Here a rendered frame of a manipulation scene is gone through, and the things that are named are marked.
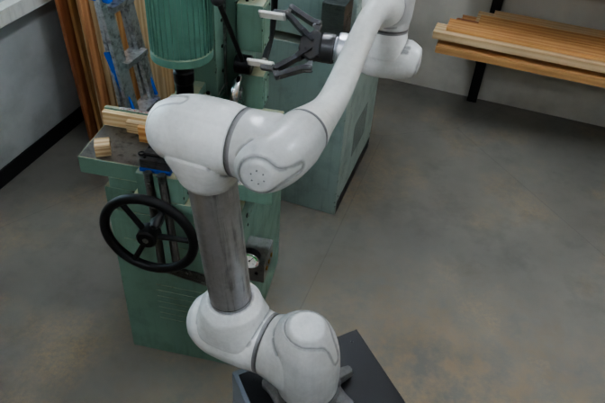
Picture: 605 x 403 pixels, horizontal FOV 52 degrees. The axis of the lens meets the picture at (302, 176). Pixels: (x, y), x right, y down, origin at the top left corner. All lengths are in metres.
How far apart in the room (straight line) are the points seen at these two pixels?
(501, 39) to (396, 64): 2.02
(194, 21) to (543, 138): 2.70
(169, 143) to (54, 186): 2.23
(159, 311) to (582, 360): 1.66
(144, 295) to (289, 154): 1.35
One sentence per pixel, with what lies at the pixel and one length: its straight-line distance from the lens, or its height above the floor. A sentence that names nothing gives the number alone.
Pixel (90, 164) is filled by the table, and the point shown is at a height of 0.88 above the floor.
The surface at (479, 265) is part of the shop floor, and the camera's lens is 2.97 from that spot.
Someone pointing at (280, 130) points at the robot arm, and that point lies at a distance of 1.06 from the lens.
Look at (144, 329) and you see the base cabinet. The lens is 2.46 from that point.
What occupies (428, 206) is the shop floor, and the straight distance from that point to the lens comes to 3.20.
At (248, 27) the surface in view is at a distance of 1.90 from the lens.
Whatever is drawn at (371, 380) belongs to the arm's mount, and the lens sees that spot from 1.71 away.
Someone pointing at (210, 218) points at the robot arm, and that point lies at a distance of 1.24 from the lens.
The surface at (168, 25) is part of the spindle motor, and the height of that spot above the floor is 1.33.
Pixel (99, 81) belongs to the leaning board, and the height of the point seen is 0.40.
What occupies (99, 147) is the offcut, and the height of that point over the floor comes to 0.93.
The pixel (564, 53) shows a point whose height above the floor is 0.62.
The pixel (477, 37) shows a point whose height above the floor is 0.61.
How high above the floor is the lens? 2.04
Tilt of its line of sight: 39 degrees down
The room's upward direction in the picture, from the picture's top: 4 degrees clockwise
